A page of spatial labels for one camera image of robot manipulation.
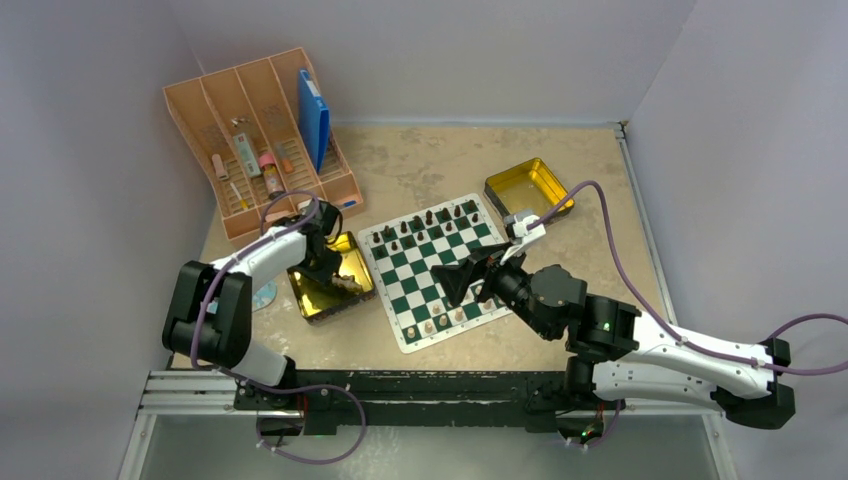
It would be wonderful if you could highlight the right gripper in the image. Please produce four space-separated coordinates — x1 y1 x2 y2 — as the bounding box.
431 242 556 340

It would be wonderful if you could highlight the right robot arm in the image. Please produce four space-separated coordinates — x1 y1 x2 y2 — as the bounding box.
430 244 796 430

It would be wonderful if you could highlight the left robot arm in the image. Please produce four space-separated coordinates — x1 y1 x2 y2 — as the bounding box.
162 198 342 409

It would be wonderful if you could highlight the gold tin with pieces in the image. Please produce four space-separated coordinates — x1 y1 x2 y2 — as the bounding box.
287 231 377 324

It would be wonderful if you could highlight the green white chess board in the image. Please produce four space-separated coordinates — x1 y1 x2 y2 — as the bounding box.
357 193 510 354

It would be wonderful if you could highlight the blue round card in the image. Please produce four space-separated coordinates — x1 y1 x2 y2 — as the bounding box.
251 281 278 312

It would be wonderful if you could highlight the pink cap bottle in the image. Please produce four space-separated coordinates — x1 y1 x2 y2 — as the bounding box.
258 152 285 200

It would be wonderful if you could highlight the empty gold tin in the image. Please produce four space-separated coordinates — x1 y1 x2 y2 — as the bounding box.
484 158 567 225

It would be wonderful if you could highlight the grey green box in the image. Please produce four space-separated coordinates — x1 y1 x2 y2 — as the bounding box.
233 133 262 178

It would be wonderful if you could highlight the pink eraser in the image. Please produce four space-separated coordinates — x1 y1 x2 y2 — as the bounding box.
210 153 229 181

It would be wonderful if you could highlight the blue folder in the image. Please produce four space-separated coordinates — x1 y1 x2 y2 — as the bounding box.
298 69 330 173

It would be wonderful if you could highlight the pink desk organizer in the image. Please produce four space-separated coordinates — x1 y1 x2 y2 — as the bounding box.
163 47 365 247

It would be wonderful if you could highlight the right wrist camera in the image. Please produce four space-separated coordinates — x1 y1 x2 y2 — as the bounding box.
500 209 546 265

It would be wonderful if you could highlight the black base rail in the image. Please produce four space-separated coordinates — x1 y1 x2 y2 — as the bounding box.
142 369 720 439

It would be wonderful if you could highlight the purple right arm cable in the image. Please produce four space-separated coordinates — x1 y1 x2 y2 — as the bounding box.
526 180 848 452

